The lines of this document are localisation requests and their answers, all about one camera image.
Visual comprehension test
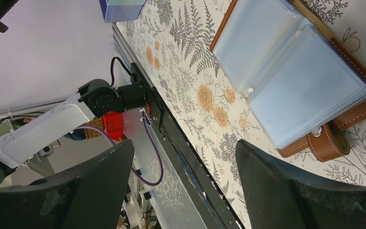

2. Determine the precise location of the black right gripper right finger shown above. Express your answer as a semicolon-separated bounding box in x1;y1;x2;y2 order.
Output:
235;139;366;229

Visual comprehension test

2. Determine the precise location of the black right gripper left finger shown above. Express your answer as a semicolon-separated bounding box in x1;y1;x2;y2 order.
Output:
0;140;134;229

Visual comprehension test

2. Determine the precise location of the brown leather card holder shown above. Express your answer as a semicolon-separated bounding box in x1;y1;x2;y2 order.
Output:
210;0;366;162

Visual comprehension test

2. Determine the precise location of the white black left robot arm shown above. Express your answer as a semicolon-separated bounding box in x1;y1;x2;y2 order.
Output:
0;0;135;184

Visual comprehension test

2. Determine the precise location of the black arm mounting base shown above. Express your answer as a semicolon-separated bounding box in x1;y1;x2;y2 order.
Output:
131;62;244;229

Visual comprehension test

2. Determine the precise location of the red plastic object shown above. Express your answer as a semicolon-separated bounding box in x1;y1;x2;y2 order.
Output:
103;112;126;142

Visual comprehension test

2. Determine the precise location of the blue plastic organizer box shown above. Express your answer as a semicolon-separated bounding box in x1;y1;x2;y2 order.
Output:
99;0;146;23

